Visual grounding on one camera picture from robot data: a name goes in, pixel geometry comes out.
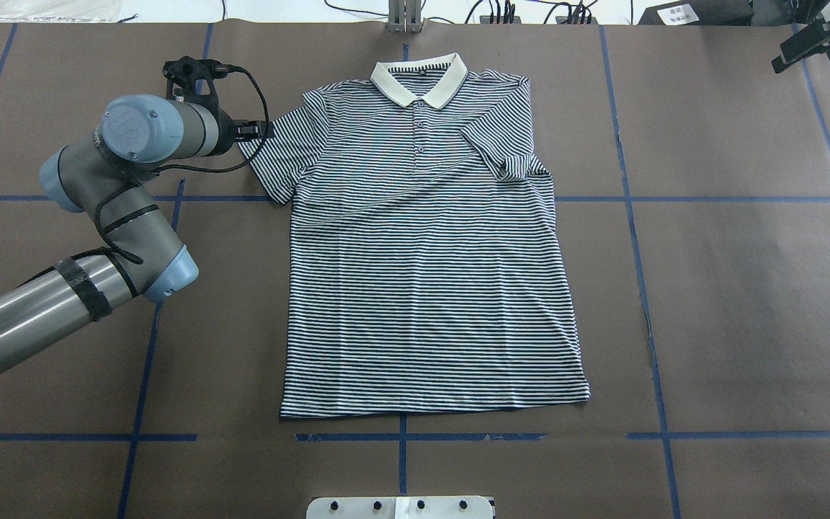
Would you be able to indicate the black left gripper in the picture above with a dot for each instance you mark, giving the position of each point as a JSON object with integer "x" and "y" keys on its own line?
{"x": 227, "y": 132}

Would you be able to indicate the striped polo shirt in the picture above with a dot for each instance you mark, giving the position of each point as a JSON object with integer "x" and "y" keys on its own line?
{"x": 426, "y": 273}

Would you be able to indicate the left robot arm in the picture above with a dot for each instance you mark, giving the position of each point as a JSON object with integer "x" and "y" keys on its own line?
{"x": 105, "y": 176}

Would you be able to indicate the black box with label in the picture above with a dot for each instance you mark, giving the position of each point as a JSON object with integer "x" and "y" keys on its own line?
{"x": 705, "y": 13}

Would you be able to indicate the brown paper table cover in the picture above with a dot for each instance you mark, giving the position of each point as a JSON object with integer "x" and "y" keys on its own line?
{"x": 645, "y": 333}

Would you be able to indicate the clear plastic bag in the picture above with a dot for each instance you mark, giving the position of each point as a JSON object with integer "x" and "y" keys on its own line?
{"x": 60, "y": 11}

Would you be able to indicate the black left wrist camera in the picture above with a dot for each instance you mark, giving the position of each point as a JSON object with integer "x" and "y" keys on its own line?
{"x": 193, "y": 80}

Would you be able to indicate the aluminium frame post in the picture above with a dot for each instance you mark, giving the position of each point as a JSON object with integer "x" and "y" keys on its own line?
{"x": 405, "y": 17}

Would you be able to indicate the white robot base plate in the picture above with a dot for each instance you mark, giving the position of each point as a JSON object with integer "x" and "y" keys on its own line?
{"x": 439, "y": 506}

